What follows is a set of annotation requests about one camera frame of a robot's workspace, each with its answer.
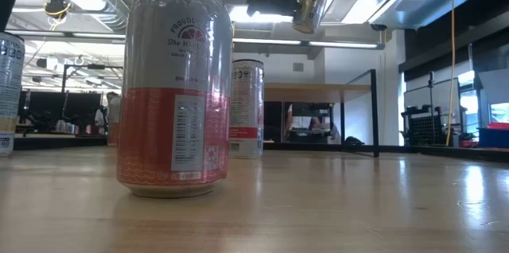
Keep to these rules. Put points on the white Celsius peach can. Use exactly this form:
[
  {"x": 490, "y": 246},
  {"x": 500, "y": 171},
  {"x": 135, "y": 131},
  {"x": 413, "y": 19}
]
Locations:
[{"x": 248, "y": 110}]

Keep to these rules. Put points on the orange and white seltzer can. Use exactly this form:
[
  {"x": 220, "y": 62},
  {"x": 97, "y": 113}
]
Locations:
[{"x": 175, "y": 86}]

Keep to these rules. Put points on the wooden shelf black metal legs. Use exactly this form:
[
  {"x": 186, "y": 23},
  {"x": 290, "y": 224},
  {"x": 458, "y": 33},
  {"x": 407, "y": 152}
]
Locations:
[{"x": 318, "y": 93}]

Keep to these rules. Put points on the black yellow ceiling device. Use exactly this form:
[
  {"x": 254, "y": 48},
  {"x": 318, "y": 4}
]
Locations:
[{"x": 57, "y": 6}]

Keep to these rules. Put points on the long ceiling light tube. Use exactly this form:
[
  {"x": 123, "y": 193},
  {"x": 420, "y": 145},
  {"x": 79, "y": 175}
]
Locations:
[
  {"x": 344, "y": 44},
  {"x": 266, "y": 41}
]

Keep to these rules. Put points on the black computer monitor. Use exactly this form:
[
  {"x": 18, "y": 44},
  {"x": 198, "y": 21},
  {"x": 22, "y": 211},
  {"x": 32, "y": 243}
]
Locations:
[{"x": 59, "y": 107}]

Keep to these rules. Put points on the person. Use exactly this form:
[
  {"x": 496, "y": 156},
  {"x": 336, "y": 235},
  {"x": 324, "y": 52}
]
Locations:
[
  {"x": 300, "y": 121},
  {"x": 100, "y": 119}
]

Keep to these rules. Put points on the black pegboard rack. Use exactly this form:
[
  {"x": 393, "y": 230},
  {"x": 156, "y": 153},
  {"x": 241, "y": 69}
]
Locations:
[{"x": 423, "y": 129}]

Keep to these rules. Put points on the blue storage bin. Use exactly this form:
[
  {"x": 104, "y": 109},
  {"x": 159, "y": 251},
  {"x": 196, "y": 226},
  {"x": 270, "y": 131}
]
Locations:
[{"x": 493, "y": 138}]

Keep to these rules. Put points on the grey wall vent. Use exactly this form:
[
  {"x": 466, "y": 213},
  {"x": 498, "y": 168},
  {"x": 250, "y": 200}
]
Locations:
[{"x": 298, "y": 67}]

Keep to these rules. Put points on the silver ventilation duct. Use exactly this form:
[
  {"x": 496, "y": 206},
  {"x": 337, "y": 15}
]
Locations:
[{"x": 115, "y": 20}]

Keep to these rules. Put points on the black aluminium station frame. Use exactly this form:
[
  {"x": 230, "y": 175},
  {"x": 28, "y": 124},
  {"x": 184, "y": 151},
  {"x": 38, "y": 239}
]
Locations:
[{"x": 51, "y": 142}]

